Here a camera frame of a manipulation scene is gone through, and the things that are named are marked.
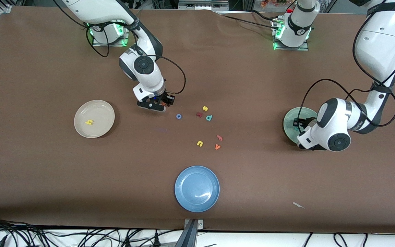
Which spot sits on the green round plate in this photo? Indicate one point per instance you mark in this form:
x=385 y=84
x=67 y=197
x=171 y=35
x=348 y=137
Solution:
x=290 y=132

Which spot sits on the grey metal device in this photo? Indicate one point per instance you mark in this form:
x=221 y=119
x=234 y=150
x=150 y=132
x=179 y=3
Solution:
x=201 y=5

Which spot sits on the dark red letter x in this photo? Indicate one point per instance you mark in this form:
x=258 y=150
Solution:
x=199 y=114

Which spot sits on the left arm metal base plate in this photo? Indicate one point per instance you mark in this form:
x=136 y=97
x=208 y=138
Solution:
x=291 y=49

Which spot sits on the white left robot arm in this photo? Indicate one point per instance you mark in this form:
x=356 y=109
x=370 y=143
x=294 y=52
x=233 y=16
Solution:
x=379 y=44

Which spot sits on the grey metal camera bracket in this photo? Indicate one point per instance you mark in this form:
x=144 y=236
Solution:
x=191 y=233

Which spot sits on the brown table cover sheet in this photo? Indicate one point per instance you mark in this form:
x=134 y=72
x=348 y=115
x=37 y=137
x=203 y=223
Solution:
x=46 y=171

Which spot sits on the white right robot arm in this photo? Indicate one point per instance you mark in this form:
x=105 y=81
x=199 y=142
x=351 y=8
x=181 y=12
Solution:
x=146 y=75

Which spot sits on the white paper scrap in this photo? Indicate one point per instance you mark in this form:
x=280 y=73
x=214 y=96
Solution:
x=298 y=205

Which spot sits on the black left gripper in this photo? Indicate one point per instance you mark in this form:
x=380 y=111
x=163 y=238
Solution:
x=304 y=122

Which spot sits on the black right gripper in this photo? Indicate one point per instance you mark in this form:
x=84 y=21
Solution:
x=165 y=97

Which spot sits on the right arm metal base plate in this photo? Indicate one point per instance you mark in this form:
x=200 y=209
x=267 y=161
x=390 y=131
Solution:
x=110 y=45

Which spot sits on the yellow letter h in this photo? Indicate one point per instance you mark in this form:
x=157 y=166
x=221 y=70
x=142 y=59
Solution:
x=89 y=122

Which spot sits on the blue round plate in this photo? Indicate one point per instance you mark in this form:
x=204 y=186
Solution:
x=197 y=189

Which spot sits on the orange letter v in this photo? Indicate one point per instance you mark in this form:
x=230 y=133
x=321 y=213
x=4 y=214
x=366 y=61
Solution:
x=216 y=147

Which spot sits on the beige round plate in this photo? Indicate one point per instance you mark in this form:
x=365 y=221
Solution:
x=94 y=130

